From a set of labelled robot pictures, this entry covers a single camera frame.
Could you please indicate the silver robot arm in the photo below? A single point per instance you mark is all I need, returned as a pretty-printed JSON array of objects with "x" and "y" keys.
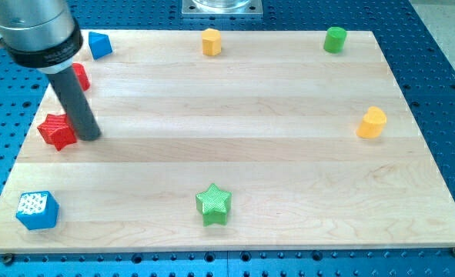
[{"x": 41, "y": 34}]

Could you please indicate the wooden board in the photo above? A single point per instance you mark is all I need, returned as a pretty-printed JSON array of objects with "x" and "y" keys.
[{"x": 271, "y": 119}]

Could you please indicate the green star block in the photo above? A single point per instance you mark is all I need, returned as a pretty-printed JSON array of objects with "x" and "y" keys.
[{"x": 214, "y": 205}]

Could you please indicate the yellow hexagon block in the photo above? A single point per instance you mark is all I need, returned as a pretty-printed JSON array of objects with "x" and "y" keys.
[{"x": 211, "y": 42}]

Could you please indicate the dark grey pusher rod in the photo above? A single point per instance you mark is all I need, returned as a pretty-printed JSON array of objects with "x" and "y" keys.
[{"x": 72, "y": 99}]

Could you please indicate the yellow heart block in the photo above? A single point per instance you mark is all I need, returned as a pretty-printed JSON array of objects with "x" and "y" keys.
[{"x": 372, "y": 123}]

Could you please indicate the green cylinder block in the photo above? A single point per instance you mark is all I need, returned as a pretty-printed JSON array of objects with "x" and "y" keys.
[{"x": 335, "y": 39}]

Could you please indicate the blue triangular block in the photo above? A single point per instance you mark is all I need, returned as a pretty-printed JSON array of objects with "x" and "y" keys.
[{"x": 99, "y": 44}]

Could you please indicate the red cylinder block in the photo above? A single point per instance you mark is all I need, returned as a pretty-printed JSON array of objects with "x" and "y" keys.
[{"x": 81, "y": 75}]

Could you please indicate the red star block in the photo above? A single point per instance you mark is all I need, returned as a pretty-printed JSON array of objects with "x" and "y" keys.
[{"x": 57, "y": 131}]

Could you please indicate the blue cube block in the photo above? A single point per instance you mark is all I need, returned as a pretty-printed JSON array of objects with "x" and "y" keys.
[{"x": 37, "y": 210}]

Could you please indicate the board clamp screw left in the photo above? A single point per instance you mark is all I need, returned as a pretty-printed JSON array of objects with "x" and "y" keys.
[{"x": 7, "y": 258}]

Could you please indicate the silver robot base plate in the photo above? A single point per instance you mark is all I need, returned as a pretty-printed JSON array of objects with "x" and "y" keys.
[{"x": 222, "y": 7}]

